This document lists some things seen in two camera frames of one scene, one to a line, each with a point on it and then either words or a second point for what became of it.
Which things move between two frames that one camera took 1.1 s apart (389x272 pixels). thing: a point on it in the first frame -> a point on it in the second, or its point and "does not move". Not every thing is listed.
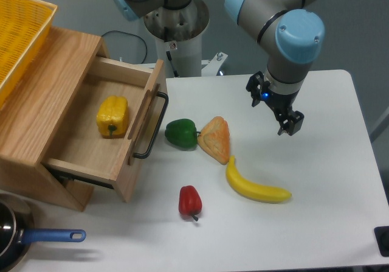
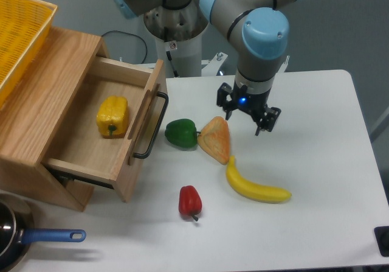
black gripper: (280, 103) -> (254, 103)
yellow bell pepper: (112, 116) does not move
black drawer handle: (146, 155) does not move
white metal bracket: (211, 67) does not move
